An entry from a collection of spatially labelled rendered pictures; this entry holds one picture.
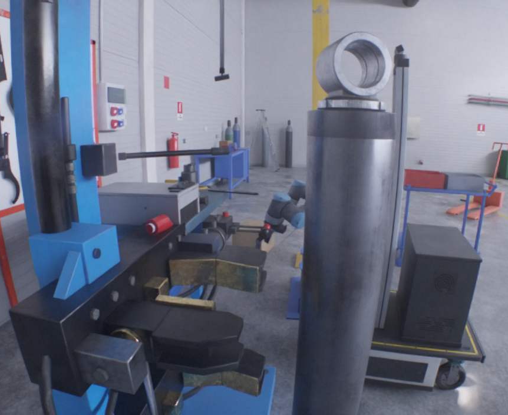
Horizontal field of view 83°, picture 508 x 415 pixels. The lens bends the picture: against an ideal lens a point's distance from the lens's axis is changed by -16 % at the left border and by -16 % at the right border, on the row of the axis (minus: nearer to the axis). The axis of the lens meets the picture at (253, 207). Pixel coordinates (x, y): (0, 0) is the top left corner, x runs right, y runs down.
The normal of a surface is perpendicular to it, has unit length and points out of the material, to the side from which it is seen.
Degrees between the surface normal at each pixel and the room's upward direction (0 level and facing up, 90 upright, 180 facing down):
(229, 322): 0
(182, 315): 0
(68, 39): 90
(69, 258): 45
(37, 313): 0
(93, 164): 90
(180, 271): 90
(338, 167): 90
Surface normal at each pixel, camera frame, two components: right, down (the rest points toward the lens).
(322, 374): -0.44, 0.21
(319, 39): -0.16, 0.24
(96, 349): 0.00, -0.97
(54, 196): 0.73, 0.17
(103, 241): 0.99, 0.04
